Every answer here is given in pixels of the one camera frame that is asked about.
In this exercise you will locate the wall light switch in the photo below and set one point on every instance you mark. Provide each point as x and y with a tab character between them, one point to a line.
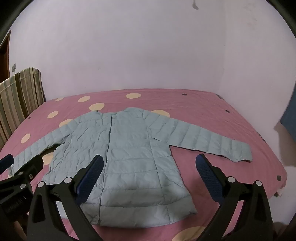
14	67

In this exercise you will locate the brown wooden door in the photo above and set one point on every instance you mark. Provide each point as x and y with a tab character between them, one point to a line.
3	64

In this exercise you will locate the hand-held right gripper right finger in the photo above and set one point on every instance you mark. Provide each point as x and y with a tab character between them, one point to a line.
208	176

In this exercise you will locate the pink dotted bed sheet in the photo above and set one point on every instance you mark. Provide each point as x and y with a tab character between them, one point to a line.
208	111

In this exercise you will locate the light blue puffer jacket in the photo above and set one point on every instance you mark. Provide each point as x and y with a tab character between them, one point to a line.
134	162

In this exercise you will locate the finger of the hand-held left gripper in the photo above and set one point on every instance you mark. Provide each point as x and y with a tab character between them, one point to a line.
5	161
30	170

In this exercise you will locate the dark blue cloth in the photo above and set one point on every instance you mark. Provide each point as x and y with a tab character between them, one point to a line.
290	118

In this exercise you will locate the striped headboard cushion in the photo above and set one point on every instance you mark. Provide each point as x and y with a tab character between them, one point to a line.
20	97

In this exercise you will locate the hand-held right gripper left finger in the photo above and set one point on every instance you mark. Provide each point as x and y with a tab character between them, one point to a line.
89	178

